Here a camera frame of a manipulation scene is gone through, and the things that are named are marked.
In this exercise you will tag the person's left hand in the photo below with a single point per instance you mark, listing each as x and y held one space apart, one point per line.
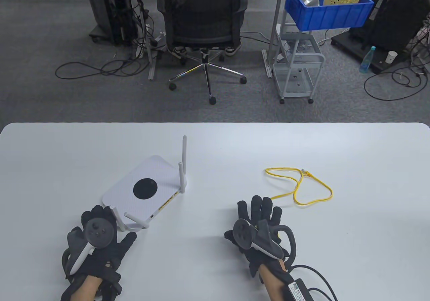
107 257

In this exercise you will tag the person's right hand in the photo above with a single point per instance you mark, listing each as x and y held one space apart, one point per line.
260 213

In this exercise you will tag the white router with antennas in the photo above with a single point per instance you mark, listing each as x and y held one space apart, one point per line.
158 170

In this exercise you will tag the person's left forearm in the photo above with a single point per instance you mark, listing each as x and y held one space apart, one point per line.
88 289

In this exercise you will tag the person's right forearm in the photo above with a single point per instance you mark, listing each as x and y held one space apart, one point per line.
272 282

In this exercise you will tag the grey white left hand controller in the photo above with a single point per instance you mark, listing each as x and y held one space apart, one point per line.
98 232

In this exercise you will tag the grey metal trolley cart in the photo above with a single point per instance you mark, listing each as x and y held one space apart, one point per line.
315 57

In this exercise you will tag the clear bottle with blue cap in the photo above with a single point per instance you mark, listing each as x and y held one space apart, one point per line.
367 62

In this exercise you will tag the white paper cup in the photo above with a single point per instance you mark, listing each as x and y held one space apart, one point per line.
391 57

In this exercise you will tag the blue plastic crate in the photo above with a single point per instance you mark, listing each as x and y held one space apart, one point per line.
329 15

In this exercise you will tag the black mesh office chair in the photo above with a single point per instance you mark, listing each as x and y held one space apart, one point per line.
201 12

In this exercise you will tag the black equipment case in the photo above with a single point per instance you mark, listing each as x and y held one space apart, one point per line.
396 18

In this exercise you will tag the black computer tower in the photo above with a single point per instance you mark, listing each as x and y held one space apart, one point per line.
100 5

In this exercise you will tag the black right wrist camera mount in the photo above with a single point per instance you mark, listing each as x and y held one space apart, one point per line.
297 289

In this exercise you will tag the grey metal desk post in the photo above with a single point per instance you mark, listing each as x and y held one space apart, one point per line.
268 66
152 69

